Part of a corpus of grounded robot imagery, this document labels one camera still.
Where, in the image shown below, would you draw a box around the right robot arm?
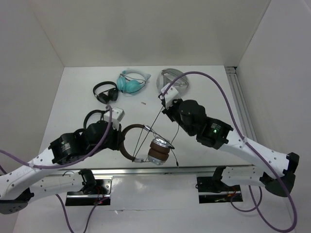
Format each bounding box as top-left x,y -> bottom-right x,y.
161,99 -> 299,197

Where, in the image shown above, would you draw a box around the black folded headphones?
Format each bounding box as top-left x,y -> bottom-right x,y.
92,81 -> 119,104

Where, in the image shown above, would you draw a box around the teal white cat headphones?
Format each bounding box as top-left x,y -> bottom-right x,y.
117,68 -> 151,94

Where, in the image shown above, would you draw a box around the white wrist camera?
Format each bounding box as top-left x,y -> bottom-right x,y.
158,83 -> 180,109
103,107 -> 125,130

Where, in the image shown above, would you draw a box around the aluminium front rail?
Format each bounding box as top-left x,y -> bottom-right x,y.
47,166 -> 258,177

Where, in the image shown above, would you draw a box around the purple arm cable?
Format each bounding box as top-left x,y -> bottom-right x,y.
160,71 -> 298,231
0,104 -> 114,233

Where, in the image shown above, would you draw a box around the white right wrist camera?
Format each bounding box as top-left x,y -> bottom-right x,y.
158,83 -> 180,109

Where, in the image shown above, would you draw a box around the white grey gaming headphones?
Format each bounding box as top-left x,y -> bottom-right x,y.
155,67 -> 190,94

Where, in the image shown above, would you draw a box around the brown silver headphones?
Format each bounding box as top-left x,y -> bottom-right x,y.
120,124 -> 174,166

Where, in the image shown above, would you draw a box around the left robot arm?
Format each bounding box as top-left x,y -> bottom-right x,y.
0,121 -> 124,215

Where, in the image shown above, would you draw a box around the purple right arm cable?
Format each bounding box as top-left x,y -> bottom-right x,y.
160,71 -> 298,231

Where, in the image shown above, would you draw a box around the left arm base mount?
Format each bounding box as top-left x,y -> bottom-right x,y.
65,169 -> 112,206

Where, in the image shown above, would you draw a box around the black Panasonic headphones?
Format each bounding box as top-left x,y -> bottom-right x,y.
83,109 -> 108,132

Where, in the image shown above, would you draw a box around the aluminium side rail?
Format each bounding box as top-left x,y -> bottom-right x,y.
225,67 -> 257,142

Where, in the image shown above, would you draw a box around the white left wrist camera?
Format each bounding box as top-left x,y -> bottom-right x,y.
103,107 -> 125,130

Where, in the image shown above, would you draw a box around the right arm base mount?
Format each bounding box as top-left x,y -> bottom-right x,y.
195,166 -> 243,204

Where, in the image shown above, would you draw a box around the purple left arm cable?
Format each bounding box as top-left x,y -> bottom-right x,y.
0,104 -> 114,233

